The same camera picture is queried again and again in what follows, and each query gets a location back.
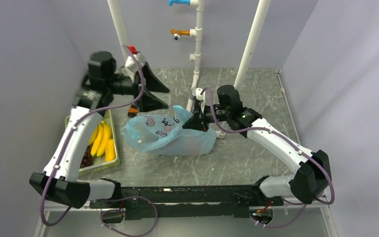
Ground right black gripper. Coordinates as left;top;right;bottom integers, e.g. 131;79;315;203
183;101;231;132

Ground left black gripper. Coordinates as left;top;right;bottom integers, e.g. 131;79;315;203
106;62;169;112

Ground light blue plastic bag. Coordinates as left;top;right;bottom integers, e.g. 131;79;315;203
120;105;217;156

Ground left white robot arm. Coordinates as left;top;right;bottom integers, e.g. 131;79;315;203
29;49;169;208

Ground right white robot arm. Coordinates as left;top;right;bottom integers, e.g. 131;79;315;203
183;85;335;205

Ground yellow fake banana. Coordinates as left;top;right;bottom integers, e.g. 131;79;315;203
90;121;113;157

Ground yellow fake fruit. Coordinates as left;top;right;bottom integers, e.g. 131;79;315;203
105;139;116;162

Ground dark fake grapes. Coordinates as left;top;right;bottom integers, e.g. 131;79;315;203
80;146;94;168

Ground small orange black object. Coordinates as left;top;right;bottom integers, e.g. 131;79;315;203
127;106;139;118

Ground pale green fruit basket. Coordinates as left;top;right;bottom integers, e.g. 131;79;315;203
79;110;120;176

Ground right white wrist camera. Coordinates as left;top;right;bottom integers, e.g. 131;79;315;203
191;87;206;102

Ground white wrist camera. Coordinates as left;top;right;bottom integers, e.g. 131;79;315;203
124;45;146;81
191;87;206;102

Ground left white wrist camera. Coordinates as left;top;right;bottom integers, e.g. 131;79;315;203
124;45;146;81

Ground white PVC pipe frame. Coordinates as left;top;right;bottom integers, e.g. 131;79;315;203
106;0;272;140

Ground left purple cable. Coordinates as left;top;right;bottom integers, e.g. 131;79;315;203
39;45;159;237

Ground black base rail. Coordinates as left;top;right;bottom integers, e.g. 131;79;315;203
89;185;283;220

